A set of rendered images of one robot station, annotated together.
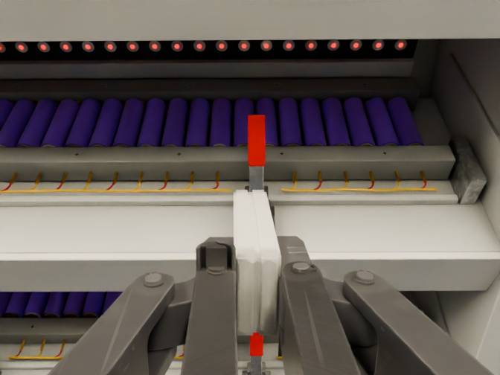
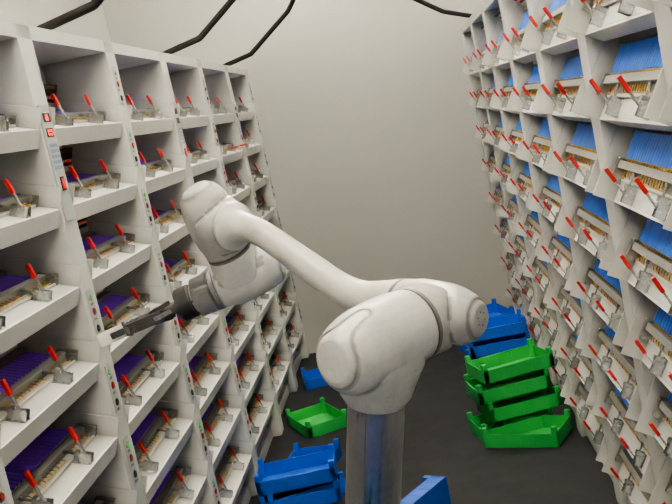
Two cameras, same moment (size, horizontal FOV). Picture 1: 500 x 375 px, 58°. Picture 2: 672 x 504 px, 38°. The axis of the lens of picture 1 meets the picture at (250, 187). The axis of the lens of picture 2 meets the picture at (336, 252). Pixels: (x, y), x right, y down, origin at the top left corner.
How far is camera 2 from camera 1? 220 cm
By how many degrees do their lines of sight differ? 82
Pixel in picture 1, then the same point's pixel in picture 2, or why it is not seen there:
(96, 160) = (20, 385)
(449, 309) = (87, 407)
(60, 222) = (36, 401)
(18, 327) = (20, 490)
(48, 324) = (24, 484)
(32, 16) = (33, 327)
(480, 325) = (103, 392)
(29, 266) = (49, 410)
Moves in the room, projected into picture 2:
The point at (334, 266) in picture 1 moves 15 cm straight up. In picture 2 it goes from (82, 380) to (66, 318)
